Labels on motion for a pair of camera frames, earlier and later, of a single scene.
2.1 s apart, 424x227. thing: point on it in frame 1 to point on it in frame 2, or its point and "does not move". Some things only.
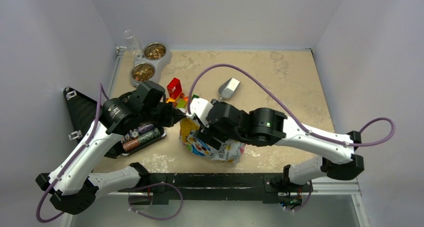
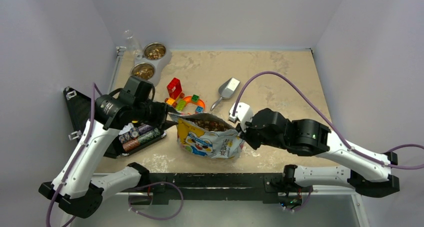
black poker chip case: [84, 112] does not move
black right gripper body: [205, 134] to [252, 136]
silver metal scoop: [227, 88] does not move
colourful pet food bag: [230, 151] does not move
